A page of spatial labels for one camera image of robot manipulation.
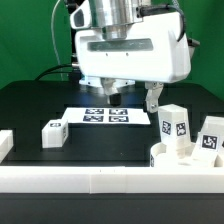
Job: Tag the white U-shaped fence frame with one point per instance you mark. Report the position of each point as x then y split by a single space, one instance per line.
95 180

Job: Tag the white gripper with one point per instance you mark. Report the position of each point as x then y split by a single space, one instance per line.
153 51

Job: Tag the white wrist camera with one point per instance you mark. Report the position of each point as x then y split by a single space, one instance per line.
81 17

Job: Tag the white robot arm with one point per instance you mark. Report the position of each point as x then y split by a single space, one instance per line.
113 17

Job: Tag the white sheet with tags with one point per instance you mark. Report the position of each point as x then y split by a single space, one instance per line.
106 116

